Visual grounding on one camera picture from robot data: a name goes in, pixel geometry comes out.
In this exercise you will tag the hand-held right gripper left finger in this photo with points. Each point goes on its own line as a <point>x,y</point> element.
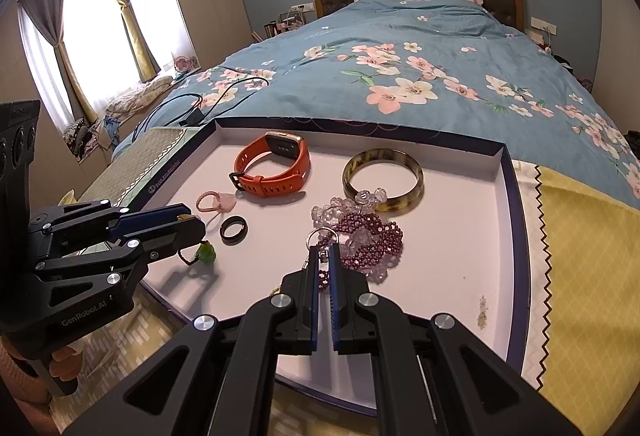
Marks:
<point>313,311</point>

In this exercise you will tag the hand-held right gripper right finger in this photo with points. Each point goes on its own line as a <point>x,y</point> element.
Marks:
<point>336,311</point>

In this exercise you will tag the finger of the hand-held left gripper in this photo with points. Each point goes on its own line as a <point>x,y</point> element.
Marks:
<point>175,233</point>
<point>145,217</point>

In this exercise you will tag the green pendant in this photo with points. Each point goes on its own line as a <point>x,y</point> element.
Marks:
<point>207,253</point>

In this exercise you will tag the white shallow tray box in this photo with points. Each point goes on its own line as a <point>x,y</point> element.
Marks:
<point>450,276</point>

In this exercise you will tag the person's left forearm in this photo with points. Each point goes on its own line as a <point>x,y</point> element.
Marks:
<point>20,371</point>

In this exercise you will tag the person's left hand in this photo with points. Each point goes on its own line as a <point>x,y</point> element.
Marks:
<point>64,363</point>

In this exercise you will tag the green patterned mat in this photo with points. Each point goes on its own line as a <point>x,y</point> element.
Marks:
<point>130,160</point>

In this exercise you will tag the pile of clothes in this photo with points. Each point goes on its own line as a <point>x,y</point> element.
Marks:
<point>87,135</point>

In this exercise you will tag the orange smartwatch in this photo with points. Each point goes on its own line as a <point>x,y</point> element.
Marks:
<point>280,183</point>

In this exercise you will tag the folded cream blanket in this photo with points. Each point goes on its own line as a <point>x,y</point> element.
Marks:
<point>140,95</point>

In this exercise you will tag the tortoiseshell bangle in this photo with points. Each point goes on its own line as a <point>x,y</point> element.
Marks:
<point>400,203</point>

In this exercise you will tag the small pink fan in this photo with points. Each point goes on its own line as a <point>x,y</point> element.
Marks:
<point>182,63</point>

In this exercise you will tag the grey and yellow curtain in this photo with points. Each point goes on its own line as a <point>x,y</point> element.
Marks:
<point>132,10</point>
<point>45,20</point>

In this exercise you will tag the cluttered bedside table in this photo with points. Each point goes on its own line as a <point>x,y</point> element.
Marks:
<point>285,23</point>

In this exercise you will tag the blue floral quilt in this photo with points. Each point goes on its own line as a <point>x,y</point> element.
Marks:
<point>425,85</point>

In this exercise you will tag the yellow and white cloth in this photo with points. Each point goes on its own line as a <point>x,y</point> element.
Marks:
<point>585,276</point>

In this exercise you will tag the white wall switch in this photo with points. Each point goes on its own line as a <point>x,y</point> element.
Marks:
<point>542,23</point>

